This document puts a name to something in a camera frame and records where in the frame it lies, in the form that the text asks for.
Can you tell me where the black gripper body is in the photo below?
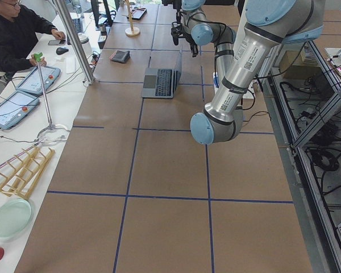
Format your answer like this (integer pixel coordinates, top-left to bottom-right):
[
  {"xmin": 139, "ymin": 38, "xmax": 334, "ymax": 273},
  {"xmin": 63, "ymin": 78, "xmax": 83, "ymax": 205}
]
[{"xmin": 189, "ymin": 43, "xmax": 199, "ymax": 57}]

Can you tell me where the grey laptop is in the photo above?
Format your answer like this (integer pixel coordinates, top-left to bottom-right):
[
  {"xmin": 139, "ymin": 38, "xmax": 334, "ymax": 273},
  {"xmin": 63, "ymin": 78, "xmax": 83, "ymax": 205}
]
[{"xmin": 142, "ymin": 49, "xmax": 182, "ymax": 99}]

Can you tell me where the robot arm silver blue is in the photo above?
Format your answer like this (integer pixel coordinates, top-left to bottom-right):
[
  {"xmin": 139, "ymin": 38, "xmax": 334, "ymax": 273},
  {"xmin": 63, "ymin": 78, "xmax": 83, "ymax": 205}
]
[{"xmin": 181, "ymin": 1, "xmax": 325, "ymax": 144}]

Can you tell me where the wooden mug tree stand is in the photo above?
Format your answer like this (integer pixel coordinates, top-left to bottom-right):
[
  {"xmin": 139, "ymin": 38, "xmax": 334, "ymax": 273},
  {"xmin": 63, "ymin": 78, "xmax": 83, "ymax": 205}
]
[{"xmin": 125, "ymin": 0, "xmax": 140, "ymax": 37}]

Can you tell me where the grey pink folded cloth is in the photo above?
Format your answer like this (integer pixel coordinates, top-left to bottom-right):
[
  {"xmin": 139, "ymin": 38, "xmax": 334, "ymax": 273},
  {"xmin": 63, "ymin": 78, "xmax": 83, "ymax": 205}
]
[{"xmin": 110, "ymin": 50, "xmax": 130, "ymax": 64}]

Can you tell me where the cardboard box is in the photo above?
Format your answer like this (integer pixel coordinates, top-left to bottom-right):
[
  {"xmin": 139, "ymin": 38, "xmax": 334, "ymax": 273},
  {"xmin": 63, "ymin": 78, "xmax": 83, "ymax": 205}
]
[{"xmin": 279, "ymin": 51, "xmax": 320, "ymax": 80}]

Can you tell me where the computer mouse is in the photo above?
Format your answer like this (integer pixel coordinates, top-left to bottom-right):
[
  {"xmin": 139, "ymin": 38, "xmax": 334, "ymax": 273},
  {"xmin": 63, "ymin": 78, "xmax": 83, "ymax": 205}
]
[{"xmin": 56, "ymin": 47, "xmax": 69, "ymax": 55}]

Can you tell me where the smartphone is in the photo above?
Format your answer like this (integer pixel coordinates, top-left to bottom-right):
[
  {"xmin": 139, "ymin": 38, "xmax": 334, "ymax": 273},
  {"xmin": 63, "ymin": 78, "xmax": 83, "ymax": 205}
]
[{"xmin": 48, "ymin": 40, "xmax": 66, "ymax": 46}]

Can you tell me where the brown paper table cover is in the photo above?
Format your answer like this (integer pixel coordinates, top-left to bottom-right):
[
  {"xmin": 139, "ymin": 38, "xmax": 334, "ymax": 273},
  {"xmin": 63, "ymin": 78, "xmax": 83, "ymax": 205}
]
[{"xmin": 16, "ymin": 6, "xmax": 312, "ymax": 272}]

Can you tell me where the upper teach pendant tablet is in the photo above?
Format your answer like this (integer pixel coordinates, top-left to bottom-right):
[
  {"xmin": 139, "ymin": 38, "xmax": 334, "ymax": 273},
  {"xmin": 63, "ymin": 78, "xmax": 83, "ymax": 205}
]
[{"xmin": 15, "ymin": 67, "xmax": 61, "ymax": 96}]

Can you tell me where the teach pendant tablet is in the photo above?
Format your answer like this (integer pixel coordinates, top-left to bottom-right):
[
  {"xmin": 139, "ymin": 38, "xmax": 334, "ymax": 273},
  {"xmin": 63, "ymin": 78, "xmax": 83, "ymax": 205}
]
[
  {"xmin": 15, "ymin": 67, "xmax": 61, "ymax": 96},
  {"xmin": 0, "ymin": 91, "xmax": 39, "ymax": 130}
]

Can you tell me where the person in black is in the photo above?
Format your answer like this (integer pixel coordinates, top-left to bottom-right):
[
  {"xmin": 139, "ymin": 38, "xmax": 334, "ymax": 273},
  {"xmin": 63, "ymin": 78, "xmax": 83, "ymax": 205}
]
[{"xmin": 0, "ymin": 1, "xmax": 65, "ymax": 72}]

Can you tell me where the lower teach pendant tablet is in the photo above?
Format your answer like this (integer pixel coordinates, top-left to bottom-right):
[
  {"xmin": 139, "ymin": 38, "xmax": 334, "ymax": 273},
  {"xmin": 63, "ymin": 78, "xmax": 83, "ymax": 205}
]
[{"xmin": 0, "ymin": 91, "xmax": 39, "ymax": 130}]

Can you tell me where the wooden dish rack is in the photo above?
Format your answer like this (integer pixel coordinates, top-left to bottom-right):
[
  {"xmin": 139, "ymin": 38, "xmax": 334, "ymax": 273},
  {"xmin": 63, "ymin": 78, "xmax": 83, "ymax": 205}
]
[{"xmin": 0, "ymin": 146, "xmax": 55, "ymax": 200}]

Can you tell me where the green glass plate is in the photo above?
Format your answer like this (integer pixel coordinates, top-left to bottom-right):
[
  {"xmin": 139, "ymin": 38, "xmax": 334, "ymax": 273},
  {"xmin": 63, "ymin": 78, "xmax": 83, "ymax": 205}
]
[{"xmin": 0, "ymin": 198, "xmax": 32, "ymax": 239}]

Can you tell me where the black camera cable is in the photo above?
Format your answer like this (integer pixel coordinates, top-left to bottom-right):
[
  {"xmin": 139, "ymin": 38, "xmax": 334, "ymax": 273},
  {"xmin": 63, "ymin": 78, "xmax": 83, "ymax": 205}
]
[{"xmin": 174, "ymin": 10, "xmax": 228, "ymax": 40}]

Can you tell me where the aluminium frame post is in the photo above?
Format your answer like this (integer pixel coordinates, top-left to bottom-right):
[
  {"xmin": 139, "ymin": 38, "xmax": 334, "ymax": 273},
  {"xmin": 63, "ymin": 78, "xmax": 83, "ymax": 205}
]
[{"xmin": 53, "ymin": 0, "xmax": 95, "ymax": 86}]

